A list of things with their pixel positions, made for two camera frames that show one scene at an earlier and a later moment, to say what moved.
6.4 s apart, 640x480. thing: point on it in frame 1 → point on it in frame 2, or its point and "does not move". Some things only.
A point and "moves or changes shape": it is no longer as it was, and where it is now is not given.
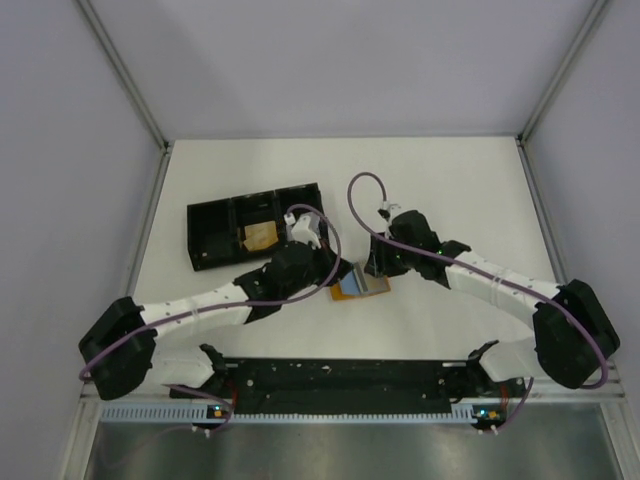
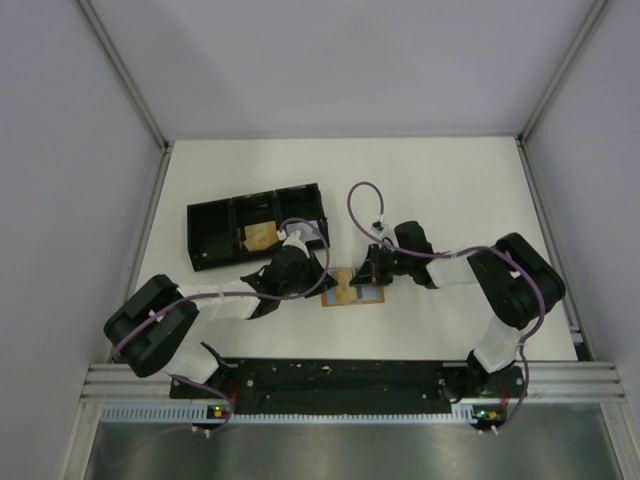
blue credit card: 349,284 → 368,293
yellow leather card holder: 375,283 moves or changes shape
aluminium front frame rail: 525,388 does not move
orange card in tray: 260,235 does not move
